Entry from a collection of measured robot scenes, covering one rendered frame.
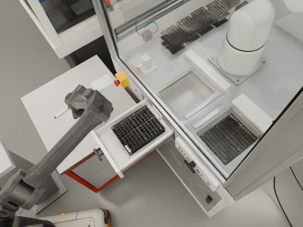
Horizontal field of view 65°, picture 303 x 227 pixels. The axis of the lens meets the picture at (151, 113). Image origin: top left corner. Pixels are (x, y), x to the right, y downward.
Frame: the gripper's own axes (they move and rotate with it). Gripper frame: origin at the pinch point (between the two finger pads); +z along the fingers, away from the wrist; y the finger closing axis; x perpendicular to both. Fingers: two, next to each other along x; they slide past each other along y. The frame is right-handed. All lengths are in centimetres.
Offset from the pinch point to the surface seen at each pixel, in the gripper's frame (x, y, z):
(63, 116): 12.7, 7.9, 5.2
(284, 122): -53, -65, -78
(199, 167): -47, -54, -12
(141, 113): -31.8, -16.5, -8.8
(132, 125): -25.4, -21.2, -8.7
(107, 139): -10.3, -20.9, -2.8
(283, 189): -117, -76, 81
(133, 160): -19.7, -38.9, -8.4
